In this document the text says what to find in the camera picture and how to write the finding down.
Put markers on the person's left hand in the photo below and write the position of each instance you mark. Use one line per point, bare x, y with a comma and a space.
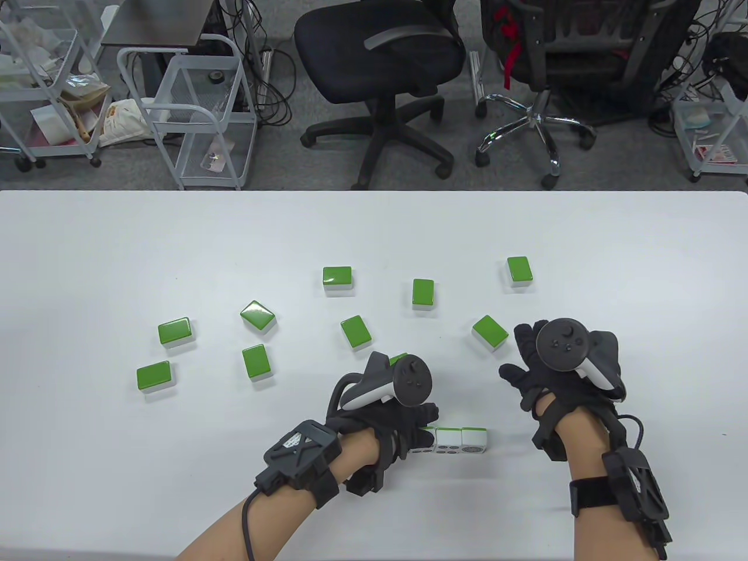
392, 435

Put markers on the person's right hand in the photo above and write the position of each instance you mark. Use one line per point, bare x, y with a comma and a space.
575, 397

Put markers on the person's right thumb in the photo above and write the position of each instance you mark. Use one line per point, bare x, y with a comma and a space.
513, 375

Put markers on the person's left fingers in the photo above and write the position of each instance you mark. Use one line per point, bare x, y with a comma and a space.
422, 414

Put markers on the person's right forearm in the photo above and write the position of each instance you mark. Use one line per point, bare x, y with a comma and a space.
584, 444

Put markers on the person's left forearm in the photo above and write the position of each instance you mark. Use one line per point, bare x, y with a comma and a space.
280, 520

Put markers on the white black glove-mounted controller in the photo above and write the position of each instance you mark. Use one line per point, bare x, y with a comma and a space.
374, 390
564, 345

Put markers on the group of green mahjong tiles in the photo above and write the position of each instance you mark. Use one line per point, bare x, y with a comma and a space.
338, 276

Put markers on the red white box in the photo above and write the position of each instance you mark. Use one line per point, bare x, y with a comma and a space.
716, 154

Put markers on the white power strip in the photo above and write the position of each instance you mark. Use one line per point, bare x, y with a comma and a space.
477, 76
266, 65

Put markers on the red ribbon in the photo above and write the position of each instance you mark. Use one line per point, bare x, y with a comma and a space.
513, 55

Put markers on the small clear packet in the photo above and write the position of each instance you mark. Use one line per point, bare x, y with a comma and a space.
213, 162

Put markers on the black chair with chrome base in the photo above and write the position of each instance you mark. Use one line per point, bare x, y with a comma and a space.
584, 41

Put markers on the black office chair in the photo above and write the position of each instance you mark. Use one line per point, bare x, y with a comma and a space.
374, 52

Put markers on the black bag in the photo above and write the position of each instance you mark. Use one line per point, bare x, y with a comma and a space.
727, 61

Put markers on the black tape roll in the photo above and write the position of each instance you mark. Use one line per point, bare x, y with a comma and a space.
217, 76

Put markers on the white printed bag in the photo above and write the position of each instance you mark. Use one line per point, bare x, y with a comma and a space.
123, 124

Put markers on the dark desk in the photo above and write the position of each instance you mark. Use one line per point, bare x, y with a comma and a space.
158, 20

